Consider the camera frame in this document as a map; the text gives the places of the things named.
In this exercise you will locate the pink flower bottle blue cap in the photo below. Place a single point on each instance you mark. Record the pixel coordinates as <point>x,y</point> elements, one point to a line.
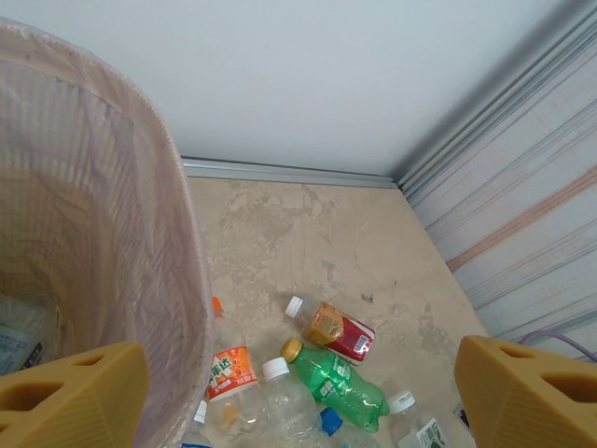
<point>331,420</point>

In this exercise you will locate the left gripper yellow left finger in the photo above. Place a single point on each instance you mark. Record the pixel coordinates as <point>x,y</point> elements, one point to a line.
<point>70,401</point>

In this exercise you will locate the green bottle yellow cap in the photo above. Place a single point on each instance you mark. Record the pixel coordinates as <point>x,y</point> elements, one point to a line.
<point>336,382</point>

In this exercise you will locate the thin aluminium edge rail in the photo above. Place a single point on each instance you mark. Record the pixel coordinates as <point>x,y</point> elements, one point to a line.
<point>289,172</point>

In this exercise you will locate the red yellow label bottle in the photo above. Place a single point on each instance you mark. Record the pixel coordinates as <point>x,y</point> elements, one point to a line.
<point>340,333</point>

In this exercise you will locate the pink mesh waste bin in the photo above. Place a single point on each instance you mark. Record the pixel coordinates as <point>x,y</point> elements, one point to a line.
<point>154,233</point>

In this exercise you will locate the tall clear bottle white cap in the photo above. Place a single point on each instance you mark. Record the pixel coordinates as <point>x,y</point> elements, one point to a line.
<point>284,406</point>

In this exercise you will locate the blue label bottle white cap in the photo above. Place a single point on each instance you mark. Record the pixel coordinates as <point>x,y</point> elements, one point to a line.
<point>200,413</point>

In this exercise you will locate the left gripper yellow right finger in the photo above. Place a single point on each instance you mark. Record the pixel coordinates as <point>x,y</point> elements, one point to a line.
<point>527,401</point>

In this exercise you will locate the white green label bottle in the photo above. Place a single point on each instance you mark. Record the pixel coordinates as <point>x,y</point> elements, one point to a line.
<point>420,431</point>

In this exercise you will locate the orange label bottle orange cap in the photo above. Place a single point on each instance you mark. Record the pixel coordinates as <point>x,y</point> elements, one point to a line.
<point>231,373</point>

